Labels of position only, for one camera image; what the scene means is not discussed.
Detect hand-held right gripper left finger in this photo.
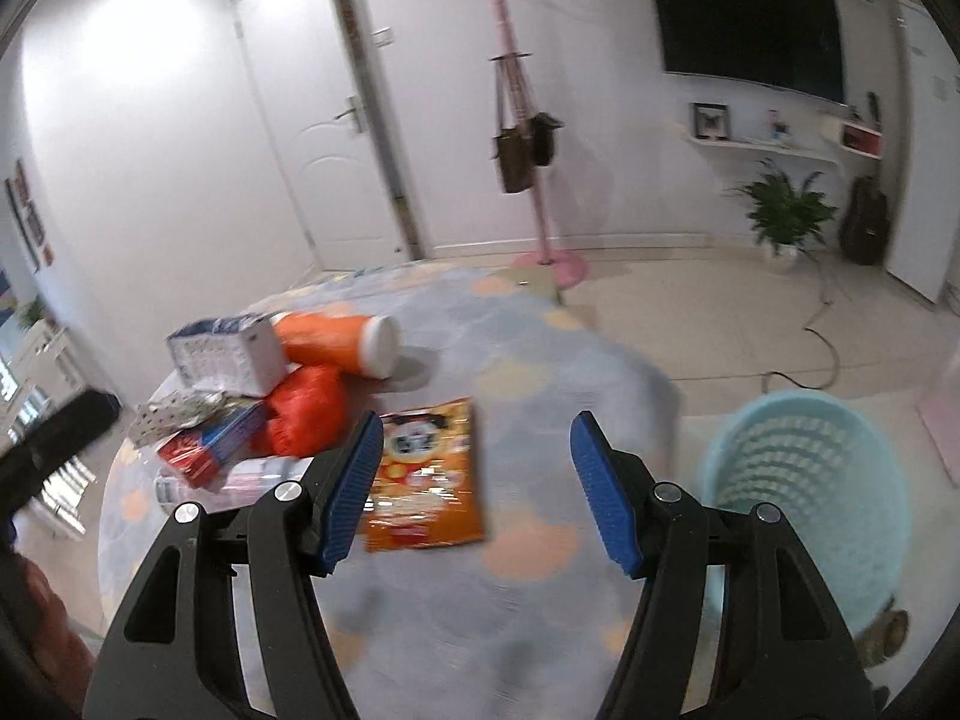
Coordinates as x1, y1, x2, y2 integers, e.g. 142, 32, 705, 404
86, 410, 385, 720

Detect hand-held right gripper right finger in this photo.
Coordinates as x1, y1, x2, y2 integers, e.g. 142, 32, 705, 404
570, 411, 878, 720

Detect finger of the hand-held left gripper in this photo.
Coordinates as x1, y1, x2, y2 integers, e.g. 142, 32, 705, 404
0, 388, 121, 515

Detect orange snack packet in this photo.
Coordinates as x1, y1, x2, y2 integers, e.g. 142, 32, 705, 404
360, 397, 487, 554

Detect silver dotted wrapper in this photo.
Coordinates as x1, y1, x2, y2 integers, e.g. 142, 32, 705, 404
127, 390, 226, 451

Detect orange plastic bag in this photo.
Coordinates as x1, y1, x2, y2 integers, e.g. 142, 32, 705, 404
266, 364, 350, 458

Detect red and blue packet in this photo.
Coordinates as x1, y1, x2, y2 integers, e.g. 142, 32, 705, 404
157, 397, 271, 485

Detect orange canister with white lid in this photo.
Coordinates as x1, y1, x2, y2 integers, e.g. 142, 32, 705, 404
271, 310, 402, 380

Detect white cardboard box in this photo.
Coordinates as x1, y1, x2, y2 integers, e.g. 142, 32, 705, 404
166, 315, 290, 397

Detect light blue plastic basket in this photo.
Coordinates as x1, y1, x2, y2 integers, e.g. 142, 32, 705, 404
697, 390, 912, 668

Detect scale patterned blanket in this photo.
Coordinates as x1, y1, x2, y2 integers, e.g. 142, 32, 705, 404
97, 259, 680, 720

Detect pink coat rack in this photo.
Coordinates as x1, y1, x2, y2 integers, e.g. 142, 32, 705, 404
471, 0, 587, 290

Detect white door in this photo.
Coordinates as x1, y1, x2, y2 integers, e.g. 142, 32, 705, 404
232, 0, 410, 271

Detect potted green plant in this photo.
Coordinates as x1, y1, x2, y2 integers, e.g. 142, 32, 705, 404
724, 157, 841, 275

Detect pink floor mat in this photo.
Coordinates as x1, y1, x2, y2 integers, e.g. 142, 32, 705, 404
916, 382, 960, 485

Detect brown hanging bag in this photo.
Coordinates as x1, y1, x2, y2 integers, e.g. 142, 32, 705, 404
491, 60, 535, 194

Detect black hanging bag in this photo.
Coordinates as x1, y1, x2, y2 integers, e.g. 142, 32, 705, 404
525, 64, 563, 167

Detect black acoustic guitar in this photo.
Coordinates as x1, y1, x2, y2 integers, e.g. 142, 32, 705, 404
838, 94, 893, 266

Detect white and red shelf box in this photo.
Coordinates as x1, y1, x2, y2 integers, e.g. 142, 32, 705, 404
817, 112, 882, 158

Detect tall white cabinet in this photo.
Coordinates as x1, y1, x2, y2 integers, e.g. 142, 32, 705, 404
885, 0, 960, 305

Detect framed wall pictures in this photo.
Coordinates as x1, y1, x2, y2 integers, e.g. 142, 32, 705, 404
6, 157, 55, 275

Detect black floor cable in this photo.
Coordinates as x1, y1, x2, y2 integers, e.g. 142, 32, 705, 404
757, 251, 845, 395

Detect white curved wall shelf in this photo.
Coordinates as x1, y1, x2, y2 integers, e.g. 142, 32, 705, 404
682, 124, 841, 164

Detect metal door handle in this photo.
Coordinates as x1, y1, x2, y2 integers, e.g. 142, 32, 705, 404
334, 94, 368, 137

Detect butterfly picture frame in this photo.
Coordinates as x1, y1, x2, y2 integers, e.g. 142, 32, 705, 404
691, 102, 730, 142

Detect wall-mounted television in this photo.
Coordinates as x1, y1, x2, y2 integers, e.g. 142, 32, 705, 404
641, 0, 848, 107

